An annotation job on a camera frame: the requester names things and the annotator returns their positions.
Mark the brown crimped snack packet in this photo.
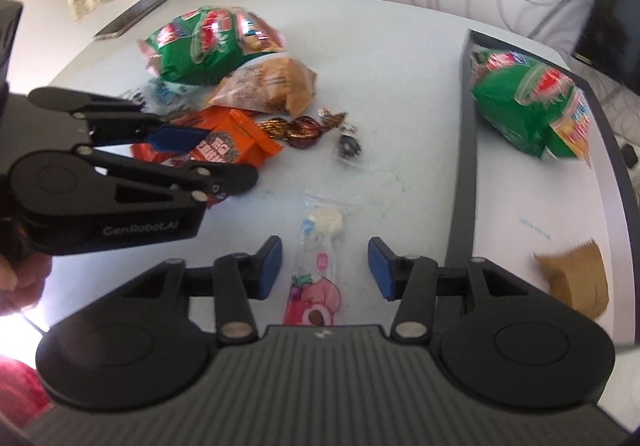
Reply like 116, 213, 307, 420
532, 238, 610, 321

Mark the grey shallow box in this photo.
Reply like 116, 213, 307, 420
444, 28, 640, 344

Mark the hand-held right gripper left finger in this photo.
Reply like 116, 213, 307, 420
107, 236, 283, 346

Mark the dark candy clear wrapper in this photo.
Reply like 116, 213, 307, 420
334, 125, 364, 161

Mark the clear packet white candy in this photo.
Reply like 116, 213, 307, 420
301, 195, 347, 247

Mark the black television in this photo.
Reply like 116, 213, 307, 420
571, 0, 640, 95

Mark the gold brown foil candy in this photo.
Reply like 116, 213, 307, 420
259, 118, 292, 143

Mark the blue white clear packet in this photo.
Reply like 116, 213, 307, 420
121, 78, 213, 121

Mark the orange snack packet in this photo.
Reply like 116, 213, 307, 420
187, 108, 284, 167
131, 108, 216, 167

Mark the smartphone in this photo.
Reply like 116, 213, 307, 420
94, 0, 171, 40

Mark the person's left hand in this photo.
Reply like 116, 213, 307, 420
0, 253, 53, 314

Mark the pink peach print packet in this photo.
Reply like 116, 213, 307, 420
281, 221, 345, 327

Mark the dark red foil candy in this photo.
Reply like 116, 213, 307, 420
286, 116, 322, 150

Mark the tan bread packet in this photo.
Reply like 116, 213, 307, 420
206, 56, 319, 119

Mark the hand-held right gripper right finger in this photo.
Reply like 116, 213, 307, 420
368, 237, 566, 344

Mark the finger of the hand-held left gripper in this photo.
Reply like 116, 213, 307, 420
75, 147, 260, 217
27, 86, 197, 153

